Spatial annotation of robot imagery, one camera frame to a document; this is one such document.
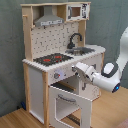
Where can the wooden toy kitchen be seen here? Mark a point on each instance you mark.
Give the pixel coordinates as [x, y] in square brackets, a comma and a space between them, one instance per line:
[46, 40]

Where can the left oven knob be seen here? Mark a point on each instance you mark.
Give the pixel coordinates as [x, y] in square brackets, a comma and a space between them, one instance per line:
[56, 75]

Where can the grey range hood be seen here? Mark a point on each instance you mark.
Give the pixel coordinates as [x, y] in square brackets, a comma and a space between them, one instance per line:
[48, 18]

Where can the black toy stovetop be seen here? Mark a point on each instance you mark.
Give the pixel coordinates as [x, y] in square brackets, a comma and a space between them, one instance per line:
[52, 59]

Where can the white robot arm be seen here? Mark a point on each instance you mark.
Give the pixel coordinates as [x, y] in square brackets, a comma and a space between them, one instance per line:
[110, 76]

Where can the white toy microwave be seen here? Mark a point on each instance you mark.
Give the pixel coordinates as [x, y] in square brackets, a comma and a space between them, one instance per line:
[77, 11]

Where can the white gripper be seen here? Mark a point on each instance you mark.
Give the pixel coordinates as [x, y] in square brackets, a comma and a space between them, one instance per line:
[86, 72]

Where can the black toy faucet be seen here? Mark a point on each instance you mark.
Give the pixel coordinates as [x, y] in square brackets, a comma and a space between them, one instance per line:
[73, 40]

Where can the grey toy sink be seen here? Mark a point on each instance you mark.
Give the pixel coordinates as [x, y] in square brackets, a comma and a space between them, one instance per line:
[79, 51]

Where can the white oven door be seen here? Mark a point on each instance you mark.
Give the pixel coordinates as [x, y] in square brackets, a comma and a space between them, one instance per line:
[62, 103]

